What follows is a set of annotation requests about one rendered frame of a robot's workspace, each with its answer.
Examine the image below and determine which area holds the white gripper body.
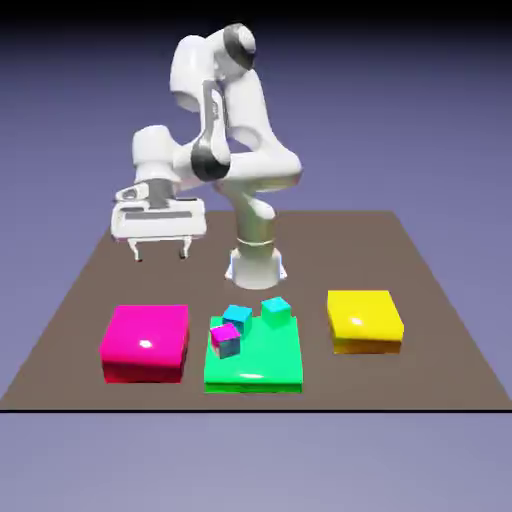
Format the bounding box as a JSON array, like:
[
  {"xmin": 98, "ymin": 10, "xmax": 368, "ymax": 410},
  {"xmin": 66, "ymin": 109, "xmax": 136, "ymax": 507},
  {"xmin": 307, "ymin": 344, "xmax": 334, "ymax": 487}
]
[{"xmin": 110, "ymin": 197, "xmax": 208, "ymax": 242}]

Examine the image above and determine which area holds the small cyan cube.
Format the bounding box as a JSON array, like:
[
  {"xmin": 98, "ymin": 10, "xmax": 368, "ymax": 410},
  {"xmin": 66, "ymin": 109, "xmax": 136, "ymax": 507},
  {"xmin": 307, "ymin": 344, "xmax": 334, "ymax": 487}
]
[
  {"xmin": 221, "ymin": 304, "xmax": 254, "ymax": 336},
  {"xmin": 260, "ymin": 296, "xmax": 292, "ymax": 329}
]

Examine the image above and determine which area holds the small magenta cube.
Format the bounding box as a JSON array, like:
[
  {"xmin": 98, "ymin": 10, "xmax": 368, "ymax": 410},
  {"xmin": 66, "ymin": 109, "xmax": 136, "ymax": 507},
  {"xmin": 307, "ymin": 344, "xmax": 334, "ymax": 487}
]
[{"xmin": 209, "ymin": 322, "xmax": 242, "ymax": 360}]

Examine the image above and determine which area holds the large magenta box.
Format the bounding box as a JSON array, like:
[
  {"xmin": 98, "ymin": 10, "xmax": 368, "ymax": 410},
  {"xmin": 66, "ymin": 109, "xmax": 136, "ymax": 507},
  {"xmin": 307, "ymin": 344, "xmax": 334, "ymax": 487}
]
[{"xmin": 98, "ymin": 304, "xmax": 190, "ymax": 385}]

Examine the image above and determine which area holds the large green box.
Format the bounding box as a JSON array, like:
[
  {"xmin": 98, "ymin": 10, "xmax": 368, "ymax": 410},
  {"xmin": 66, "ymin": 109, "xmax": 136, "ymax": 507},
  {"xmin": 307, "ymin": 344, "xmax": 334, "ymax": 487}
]
[{"xmin": 203, "ymin": 314, "xmax": 304, "ymax": 395}]

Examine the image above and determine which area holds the large yellow box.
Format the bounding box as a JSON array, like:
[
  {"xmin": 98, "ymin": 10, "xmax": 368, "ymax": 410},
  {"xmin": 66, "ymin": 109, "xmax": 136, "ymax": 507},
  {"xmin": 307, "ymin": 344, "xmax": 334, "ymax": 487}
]
[{"xmin": 326, "ymin": 289, "xmax": 405, "ymax": 356}]

